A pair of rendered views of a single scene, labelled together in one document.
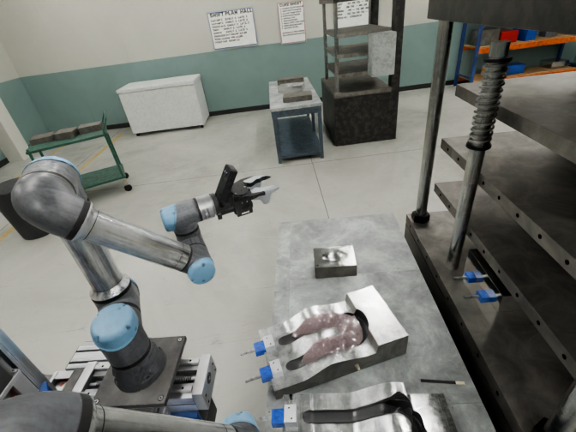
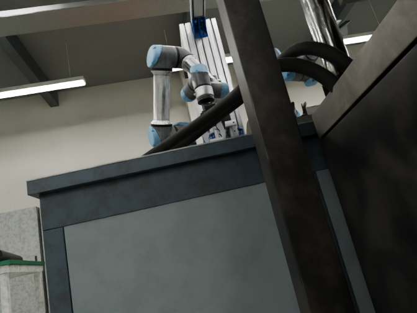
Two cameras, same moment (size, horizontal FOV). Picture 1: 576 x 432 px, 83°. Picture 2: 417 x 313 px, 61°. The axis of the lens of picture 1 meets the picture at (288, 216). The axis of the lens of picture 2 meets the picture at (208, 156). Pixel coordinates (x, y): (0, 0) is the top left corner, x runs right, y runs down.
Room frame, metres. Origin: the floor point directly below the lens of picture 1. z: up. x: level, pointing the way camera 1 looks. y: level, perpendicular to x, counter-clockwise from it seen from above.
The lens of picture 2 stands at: (-0.06, -1.33, 0.53)
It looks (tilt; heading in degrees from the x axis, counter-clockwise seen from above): 15 degrees up; 81
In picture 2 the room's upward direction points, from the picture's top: 13 degrees counter-clockwise
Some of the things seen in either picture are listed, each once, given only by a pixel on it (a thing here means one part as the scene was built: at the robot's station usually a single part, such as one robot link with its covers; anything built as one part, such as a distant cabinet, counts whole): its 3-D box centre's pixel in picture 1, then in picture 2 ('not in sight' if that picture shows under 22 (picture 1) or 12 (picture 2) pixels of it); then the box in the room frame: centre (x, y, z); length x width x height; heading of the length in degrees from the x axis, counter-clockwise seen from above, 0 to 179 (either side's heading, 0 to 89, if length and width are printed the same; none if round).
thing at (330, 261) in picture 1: (334, 261); not in sight; (1.21, -0.20, 0.83); 0.20 x 0.15 x 0.07; 85
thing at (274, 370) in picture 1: (263, 375); not in sight; (0.66, 0.16, 0.85); 0.13 x 0.05 x 0.05; 102
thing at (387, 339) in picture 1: (329, 337); not in sight; (0.77, -0.09, 0.85); 0.50 x 0.26 x 0.11; 102
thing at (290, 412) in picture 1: (275, 417); not in sight; (0.49, 0.12, 0.89); 0.13 x 0.05 x 0.05; 85
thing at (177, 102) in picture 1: (167, 105); not in sight; (7.14, 2.20, 0.47); 1.52 x 0.77 x 0.94; 89
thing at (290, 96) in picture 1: (293, 113); not in sight; (5.33, -0.32, 0.44); 1.90 x 0.70 x 0.89; 179
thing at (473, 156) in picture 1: (464, 211); not in sight; (1.12, -0.75, 1.10); 0.05 x 0.05 x 1.30
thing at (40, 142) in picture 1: (82, 160); not in sight; (4.24, 2.63, 0.50); 0.98 x 0.55 x 1.01; 114
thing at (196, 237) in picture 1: (191, 243); (306, 74); (0.82, 0.31, 1.34); 0.11 x 0.08 x 0.11; 21
